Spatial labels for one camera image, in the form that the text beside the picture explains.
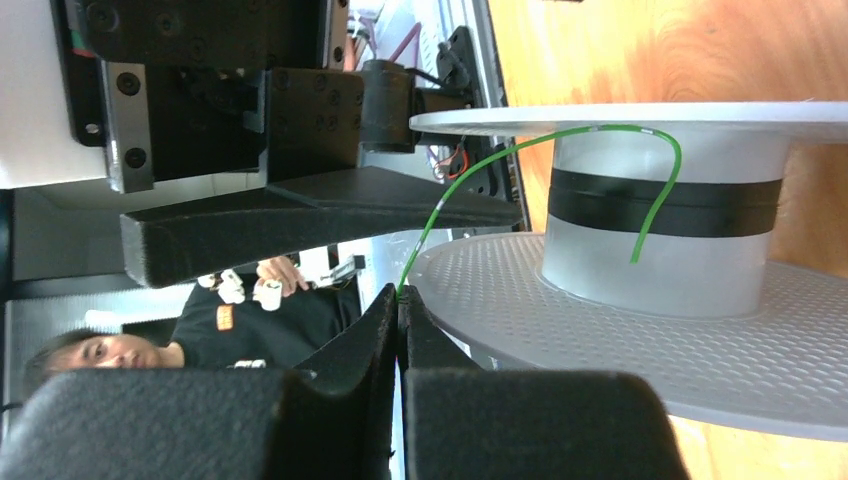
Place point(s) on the grey filament spool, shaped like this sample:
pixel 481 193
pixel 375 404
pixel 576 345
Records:
pixel 655 261

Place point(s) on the person in black shirt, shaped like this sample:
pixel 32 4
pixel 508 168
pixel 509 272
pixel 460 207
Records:
pixel 211 334

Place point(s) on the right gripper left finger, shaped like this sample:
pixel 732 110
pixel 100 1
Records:
pixel 329 417

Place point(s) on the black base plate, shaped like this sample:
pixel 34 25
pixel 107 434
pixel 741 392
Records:
pixel 462 67

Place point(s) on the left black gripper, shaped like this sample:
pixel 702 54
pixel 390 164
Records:
pixel 173 89

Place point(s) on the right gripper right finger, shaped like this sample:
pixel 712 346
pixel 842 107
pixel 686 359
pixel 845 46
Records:
pixel 461 421

